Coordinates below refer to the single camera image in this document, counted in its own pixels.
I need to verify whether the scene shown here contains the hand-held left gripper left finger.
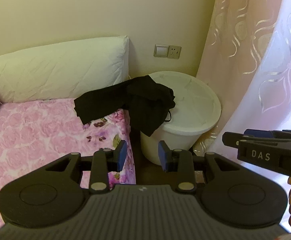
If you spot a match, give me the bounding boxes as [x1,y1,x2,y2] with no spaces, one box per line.
[44,140,127,195]

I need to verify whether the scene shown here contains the pink floral blanket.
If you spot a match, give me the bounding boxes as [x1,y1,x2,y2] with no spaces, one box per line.
[0,97,137,233]

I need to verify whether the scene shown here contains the white pillow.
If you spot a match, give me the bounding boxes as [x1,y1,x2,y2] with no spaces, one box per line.
[0,35,130,103]

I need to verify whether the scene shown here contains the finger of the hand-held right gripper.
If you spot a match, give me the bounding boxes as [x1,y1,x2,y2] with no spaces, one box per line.
[244,129,291,141]
[222,132,251,153]

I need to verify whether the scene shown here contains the white wall switch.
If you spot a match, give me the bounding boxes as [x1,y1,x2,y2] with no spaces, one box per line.
[153,44,169,58]

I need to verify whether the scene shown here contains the pink patterned curtain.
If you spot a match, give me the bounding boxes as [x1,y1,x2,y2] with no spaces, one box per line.
[193,0,291,157]

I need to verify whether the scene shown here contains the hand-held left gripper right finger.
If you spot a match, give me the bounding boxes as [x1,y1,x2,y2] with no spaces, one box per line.
[158,140,238,195]

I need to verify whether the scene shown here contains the white wall socket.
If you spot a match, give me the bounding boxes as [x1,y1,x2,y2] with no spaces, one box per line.
[168,45,181,59]

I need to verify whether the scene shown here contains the black pants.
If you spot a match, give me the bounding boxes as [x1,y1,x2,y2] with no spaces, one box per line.
[74,75,176,137]

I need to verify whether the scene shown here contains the white plastic bucket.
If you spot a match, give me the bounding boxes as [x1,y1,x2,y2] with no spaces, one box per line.
[140,71,221,166]

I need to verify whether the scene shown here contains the sheer white patterned curtain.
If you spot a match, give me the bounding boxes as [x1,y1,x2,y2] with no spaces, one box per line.
[219,0,291,230]

